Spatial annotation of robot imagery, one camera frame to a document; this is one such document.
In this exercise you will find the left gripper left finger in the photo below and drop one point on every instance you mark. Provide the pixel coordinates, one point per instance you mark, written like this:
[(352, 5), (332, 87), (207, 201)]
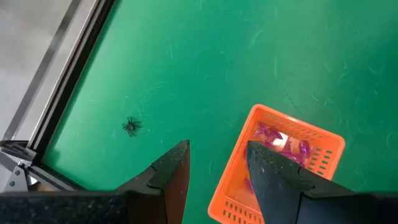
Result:
[(171, 174)]

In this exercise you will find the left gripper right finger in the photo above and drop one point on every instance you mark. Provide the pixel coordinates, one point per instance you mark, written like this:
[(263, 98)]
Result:
[(273, 180)]

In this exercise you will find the black plastic spider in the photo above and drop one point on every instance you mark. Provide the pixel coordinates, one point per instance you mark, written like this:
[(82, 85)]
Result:
[(131, 126)]

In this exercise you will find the orange plastic basket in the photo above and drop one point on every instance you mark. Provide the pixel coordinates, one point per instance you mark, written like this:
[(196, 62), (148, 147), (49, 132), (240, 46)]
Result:
[(236, 161)]

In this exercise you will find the green table mat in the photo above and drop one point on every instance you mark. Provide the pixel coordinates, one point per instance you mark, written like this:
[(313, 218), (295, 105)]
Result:
[(217, 62)]

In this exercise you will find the black aluminium table frame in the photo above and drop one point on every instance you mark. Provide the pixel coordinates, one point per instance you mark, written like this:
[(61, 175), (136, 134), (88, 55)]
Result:
[(71, 74)]

